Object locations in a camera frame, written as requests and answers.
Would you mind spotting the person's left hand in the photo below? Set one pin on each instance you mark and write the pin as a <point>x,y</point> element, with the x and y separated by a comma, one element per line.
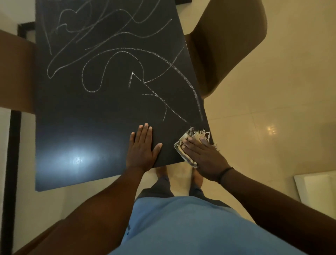
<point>140,155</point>

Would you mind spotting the person's right hand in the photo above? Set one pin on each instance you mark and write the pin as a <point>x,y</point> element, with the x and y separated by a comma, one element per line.
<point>210,163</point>

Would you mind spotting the striped fringed cloth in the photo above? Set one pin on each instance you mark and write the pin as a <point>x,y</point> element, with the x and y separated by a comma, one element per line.
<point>187,135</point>

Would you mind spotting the tan moulded chair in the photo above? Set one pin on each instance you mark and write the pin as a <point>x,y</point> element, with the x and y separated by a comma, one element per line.
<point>15,73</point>
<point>225,39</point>

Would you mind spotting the person's right forearm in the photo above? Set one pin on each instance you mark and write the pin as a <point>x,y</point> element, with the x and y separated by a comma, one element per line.
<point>275,210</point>

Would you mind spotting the person's left forearm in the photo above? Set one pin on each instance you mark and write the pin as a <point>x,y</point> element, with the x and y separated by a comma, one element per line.
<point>99,215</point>

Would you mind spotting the person's right foot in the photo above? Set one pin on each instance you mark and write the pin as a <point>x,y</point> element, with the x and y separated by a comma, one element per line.
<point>197,178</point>

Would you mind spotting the person's dark trousers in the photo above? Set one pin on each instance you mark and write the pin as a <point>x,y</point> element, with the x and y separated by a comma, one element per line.
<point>160,187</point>

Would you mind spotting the person's blue shirt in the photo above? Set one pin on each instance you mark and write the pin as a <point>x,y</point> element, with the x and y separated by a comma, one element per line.
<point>197,228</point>

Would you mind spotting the black wristband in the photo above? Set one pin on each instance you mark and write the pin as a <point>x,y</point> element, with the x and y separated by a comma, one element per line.
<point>224,172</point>

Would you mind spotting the black chalk-marked table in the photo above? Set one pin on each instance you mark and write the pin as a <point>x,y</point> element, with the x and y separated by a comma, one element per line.
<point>92,126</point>

